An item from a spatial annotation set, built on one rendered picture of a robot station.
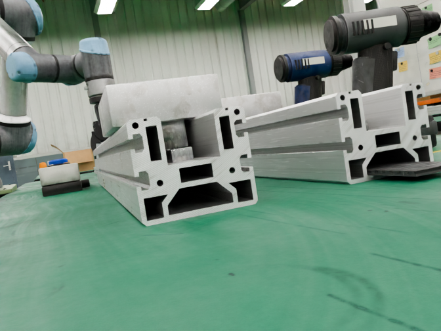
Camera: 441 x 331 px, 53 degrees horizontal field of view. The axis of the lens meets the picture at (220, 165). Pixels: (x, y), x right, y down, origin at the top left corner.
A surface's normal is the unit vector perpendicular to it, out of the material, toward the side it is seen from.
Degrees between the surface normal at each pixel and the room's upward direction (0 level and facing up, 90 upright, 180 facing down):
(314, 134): 90
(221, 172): 90
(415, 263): 0
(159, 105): 90
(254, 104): 90
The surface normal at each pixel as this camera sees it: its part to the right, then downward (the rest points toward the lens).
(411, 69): -0.92, 0.16
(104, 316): -0.15, -0.99
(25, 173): 0.35, 0.00
